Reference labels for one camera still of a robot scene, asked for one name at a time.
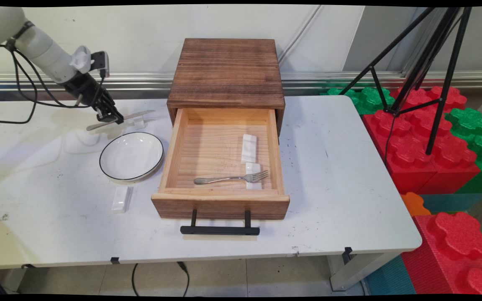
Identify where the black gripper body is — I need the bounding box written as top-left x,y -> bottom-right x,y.
60,74 -> 110,111

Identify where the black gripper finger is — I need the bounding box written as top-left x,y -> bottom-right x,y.
95,103 -> 116,125
103,95 -> 124,123

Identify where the silver table knife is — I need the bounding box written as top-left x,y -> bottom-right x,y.
86,110 -> 156,132

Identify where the white plate black rim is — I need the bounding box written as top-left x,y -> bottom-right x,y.
99,132 -> 164,182

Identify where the white cutlery rest block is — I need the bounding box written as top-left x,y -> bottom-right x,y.
112,186 -> 133,214
245,163 -> 263,190

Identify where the dark wooden drawer cabinet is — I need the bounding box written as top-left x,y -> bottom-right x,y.
167,38 -> 286,137

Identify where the silver fork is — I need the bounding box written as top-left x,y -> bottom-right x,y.
194,170 -> 269,185

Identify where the long white cutlery rest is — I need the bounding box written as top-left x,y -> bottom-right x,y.
241,134 -> 258,164

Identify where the light wooden drawer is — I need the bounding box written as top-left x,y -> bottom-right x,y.
151,108 -> 290,220

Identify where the green foam block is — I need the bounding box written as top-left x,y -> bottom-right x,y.
445,107 -> 482,194
320,86 -> 396,116

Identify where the white table leg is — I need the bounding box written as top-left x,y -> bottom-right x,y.
327,252 -> 401,292

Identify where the large red foam block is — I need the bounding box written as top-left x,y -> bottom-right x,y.
400,212 -> 482,296
362,86 -> 481,195

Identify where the orange foam block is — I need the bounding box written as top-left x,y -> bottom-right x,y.
400,192 -> 432,217

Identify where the teal foam block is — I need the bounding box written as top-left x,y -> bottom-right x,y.
364,254 -> 417,296
419,193 -> 482,214

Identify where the black tripod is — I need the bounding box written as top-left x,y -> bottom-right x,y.
338,6 -> 473,156

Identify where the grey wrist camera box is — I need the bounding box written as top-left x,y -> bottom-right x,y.
90,51 -> 110,78

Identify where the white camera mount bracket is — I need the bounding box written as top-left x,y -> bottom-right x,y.
70,45 -> 92,74

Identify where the black drawer handle bar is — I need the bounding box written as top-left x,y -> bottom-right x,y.
180,209 -> 261,235

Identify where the black cable under table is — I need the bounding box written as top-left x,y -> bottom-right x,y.
131,262 -> 190,297

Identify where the white wall conduit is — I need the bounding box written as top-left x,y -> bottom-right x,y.
277,5 -> 322,64

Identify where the metal wall rail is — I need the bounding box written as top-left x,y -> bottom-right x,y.
0,71 -> 482,99

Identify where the thin black tripod cable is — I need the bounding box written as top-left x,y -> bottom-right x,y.
384,112 -> 397,166

